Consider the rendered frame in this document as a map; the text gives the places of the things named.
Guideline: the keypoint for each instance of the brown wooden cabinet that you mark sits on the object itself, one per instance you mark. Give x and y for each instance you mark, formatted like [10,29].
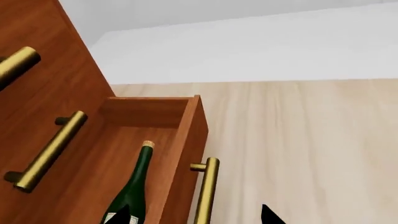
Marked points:
[40,112]

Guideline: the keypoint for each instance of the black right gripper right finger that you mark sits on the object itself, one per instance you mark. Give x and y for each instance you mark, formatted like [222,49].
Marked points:
[270,217]

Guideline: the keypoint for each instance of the green wine bottle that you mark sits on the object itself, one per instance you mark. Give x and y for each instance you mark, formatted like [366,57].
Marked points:
[134,186]

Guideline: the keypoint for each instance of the brown wooden open drawer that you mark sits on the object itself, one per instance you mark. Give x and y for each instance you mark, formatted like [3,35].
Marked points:
[174,149]

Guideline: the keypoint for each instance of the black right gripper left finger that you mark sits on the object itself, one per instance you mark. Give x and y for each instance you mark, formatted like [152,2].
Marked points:
[122,217]

